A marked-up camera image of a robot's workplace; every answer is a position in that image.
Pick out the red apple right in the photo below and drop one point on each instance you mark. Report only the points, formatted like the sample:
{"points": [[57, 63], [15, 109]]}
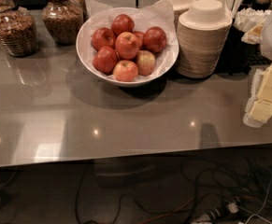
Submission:
{"points": [[154, 39]]}

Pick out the black condiment caddy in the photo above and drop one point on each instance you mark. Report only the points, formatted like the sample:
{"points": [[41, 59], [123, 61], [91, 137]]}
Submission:
{"points": [[238, 56]]}

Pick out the front stack of paper bowls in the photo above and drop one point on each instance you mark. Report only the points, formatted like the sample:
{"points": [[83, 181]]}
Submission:
{"points": [[202, 32]]}

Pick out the middle glass granola jar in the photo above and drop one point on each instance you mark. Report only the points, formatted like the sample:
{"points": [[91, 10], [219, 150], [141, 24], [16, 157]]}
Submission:
{"points": [[63, 19]]}

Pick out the white ceramic bowl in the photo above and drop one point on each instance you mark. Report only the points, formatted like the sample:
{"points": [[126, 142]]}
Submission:
{"points": [[85, 52]]}

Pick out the red apple lower left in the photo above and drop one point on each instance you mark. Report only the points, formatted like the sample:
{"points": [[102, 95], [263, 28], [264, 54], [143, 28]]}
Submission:
{"points": [[105, 60]]}

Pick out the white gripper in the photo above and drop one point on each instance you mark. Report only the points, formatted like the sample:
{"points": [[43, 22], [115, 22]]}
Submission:
{"points": [[259, 108]]}

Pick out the red apple upper left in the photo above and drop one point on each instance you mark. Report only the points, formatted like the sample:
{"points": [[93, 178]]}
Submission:
{"points": [[103, 37]]}

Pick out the power strip on floor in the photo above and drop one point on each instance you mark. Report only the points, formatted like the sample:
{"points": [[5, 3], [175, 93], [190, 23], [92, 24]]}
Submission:
{"points": [[225, 210]]}

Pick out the left glass granola jar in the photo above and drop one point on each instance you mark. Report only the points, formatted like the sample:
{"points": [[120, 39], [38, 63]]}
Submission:
{"points": [[18, 34]]}

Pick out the dark bottle with cap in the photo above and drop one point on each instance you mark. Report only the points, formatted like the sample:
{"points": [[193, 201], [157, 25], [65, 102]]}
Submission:
{"points": [[260, 4]]}

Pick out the glass granola jar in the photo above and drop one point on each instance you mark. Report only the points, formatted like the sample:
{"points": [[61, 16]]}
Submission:
{"points": [[18, 34], [63, 19]]}

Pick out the red apple top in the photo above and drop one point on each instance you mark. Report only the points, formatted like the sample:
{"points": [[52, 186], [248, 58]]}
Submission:
{"points": [[122, 23]]}

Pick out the yellow-red apple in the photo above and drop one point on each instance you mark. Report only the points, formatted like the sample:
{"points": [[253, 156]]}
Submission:
{"points": [[145, 62], [125, 71]]}

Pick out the yellow-red apple front right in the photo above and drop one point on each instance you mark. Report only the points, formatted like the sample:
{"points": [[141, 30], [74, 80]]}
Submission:
{"points": [[145, 62]]}

